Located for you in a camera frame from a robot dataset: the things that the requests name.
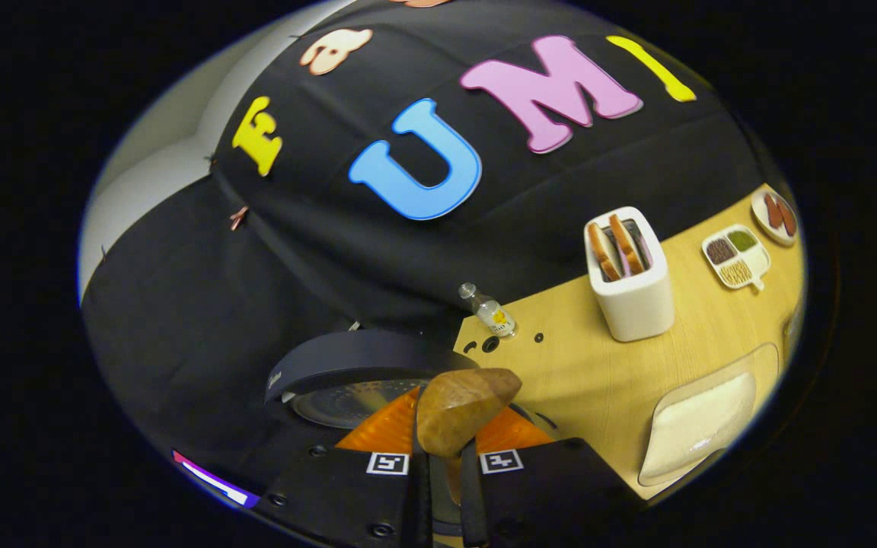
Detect black backdrop cloth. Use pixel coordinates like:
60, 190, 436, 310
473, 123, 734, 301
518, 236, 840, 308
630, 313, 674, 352
81, 0, 782, 488

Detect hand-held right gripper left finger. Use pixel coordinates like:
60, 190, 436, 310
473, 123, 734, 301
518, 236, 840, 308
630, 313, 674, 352
252, 386, 432, 548

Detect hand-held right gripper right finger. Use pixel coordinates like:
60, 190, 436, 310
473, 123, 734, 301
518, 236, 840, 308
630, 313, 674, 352
459, 407, 637, 548

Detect white toaster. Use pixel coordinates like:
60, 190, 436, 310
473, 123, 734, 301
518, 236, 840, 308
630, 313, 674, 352
584, 206, 676, 343

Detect small clear glass bottle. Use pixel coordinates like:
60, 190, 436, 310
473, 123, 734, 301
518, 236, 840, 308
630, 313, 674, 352
459, 282, 517, 339

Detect white divided dish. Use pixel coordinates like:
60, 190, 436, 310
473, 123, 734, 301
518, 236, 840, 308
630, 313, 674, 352
702, 224, 772, 292

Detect wooden spoon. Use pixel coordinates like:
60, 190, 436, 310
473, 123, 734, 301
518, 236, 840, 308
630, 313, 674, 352
416, 368, 522, 507

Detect round white plate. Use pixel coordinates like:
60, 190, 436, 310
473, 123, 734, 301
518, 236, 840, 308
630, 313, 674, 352
751, 188, 799, 247

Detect toasted bread slice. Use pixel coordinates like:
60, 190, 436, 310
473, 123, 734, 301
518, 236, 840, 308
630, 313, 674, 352
609, 214, 646, 276
588, 222, 622, 282

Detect dark rice cooker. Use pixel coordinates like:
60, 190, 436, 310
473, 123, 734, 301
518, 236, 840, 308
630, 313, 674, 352
265, 329, 561, 457

